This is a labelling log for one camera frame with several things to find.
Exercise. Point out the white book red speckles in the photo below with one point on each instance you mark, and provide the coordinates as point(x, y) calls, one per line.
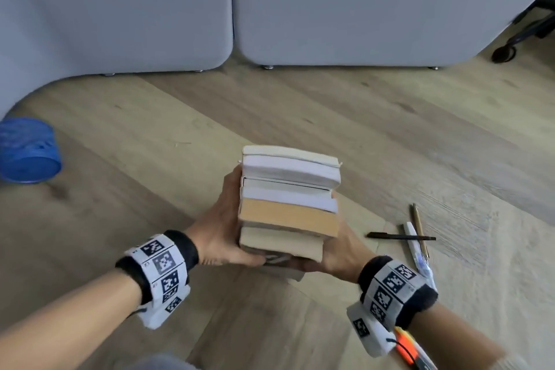
point(282, 170)

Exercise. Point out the grey blue trousers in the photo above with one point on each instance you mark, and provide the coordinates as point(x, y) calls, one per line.
point(167, 363)

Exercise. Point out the black wristband with marker tags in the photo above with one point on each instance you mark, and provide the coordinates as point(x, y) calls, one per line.
point(160, 261)
point(399, 291)

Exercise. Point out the black and white book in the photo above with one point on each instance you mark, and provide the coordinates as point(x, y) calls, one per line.
point(277, 244)

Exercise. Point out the person's right forearm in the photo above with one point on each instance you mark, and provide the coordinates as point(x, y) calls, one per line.
point(451, 339)

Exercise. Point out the person's right hand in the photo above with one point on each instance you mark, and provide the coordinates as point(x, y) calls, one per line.
point(347, 257)

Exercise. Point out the thick white marker pen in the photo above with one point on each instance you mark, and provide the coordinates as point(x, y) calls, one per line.
point(412, 244)

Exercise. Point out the grey felt partition panel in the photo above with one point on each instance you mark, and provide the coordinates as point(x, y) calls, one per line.
point(368, 5)
point(130, 14)
point(13, 57)

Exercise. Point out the blue mesh pen holder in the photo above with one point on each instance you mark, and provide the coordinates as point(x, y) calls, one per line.
point(26, 153)

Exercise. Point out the slim gold brown pen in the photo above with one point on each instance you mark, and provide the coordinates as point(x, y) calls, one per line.
point(419, 226)

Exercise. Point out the colourful cover novel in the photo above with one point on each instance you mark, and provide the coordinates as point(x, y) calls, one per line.
point(286, 218)

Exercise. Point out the person's left hand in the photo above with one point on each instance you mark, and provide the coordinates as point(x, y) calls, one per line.
point(217, 235)

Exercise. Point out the orange black highlighter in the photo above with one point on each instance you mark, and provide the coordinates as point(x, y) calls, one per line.
point(407, 346)

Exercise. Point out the black marker pen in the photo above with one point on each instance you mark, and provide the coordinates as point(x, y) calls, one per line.
point(399, 235)

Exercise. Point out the blue and white book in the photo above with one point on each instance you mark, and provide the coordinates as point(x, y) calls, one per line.
point(286, 152)

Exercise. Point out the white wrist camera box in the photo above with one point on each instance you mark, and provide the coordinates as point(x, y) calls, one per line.
point(160, 311)
point(368, 330)

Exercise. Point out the white book with green circle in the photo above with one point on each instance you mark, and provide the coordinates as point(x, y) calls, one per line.
point(295, 200)

